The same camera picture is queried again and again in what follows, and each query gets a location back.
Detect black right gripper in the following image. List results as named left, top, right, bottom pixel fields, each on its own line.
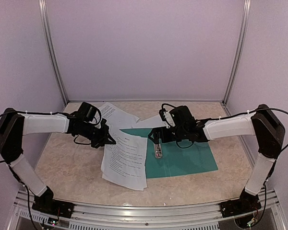
left=148, top=126, right=187, bottom=144

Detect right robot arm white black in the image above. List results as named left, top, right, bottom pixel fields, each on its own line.
left=148, top=104, right=285, bottom=213

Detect dark teal folder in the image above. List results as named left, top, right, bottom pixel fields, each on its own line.
left=120, top=126, right=218, bottom=179

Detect left aluminium frame post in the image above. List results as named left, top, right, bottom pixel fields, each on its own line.
left=38, top=0, right=69, bottom=105

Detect printed paper sheet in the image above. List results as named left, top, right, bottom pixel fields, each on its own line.
left=132, top=115, right=165, bottom=128
left=99, top=103, right=140, bottom=129

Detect front aluminium rail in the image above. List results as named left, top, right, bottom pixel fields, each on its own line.
left=4, top=190, right=288, bottom=230

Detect paper sheets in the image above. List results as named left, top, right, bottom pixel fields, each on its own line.
left=101, top=127, right=147, bottom=191

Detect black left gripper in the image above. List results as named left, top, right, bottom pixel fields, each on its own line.
left=78, top=121, right=116, bottom=149

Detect right aluminium frame post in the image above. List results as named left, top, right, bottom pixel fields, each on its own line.
left=222, top=0, right=252, bottom=106

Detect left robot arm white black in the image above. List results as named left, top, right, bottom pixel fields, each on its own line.
left=0, top=102, right=116, bottom=213

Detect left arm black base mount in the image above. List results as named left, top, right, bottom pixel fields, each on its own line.
left=32, top=186, right=75, bottom=219

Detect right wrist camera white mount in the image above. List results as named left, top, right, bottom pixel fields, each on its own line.
left=159, top=108, right=175, bottom=128

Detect aluminium frame post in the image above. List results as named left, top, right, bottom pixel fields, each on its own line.
left=222, top=0, right=252, bottom=106
left=38, top=0, right=69, bottom=105

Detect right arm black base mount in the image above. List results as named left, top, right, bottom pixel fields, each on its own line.
left=220, top=188, right=262, bottom=218

